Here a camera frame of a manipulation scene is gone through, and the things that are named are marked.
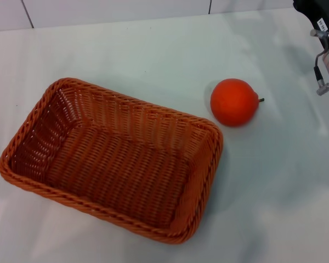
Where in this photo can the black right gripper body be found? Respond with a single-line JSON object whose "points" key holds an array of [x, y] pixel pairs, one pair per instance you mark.
{"points": [[319, 12]]}

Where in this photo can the orange woven rectangular basket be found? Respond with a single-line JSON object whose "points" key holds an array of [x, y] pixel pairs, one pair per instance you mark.
{"points": [[118, 164]]}

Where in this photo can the orange round toy fruit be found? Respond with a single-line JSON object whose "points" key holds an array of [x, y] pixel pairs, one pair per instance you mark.
{"points": [[233, 102]]}

